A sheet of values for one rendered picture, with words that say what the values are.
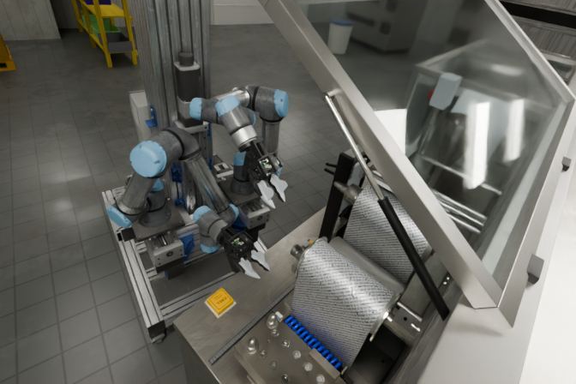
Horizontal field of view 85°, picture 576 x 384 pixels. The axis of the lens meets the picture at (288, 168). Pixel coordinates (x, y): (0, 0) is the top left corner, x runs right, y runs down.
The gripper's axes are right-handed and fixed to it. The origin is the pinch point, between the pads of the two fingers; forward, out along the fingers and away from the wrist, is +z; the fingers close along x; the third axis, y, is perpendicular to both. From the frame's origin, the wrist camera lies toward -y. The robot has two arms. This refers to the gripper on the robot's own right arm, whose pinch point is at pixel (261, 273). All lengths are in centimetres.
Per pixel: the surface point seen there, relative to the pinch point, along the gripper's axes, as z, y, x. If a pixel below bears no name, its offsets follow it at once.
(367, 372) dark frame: 41.6, -14.5, 7.1
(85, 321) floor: -99, -109, -44
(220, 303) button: -8.8, -16.6, -10.7
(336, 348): 31.9, -2.6, -0.2
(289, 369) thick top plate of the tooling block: 25.4, -6.1, -12.9
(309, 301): 19.8, 7.3, -0.2
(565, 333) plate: 67, 35, 16
